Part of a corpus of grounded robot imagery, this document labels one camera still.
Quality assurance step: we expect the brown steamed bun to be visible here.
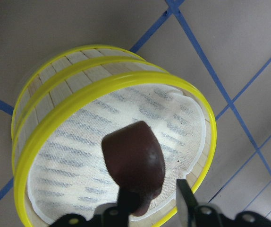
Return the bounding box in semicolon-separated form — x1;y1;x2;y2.
102;121;166;217

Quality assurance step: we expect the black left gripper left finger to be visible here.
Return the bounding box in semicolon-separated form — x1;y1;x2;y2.
116;188;140;227

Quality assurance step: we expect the yellow steamer basket centre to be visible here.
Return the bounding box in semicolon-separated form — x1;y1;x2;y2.
11;45;167;153

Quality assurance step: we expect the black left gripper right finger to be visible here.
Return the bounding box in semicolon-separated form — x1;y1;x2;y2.
176;179;198;227

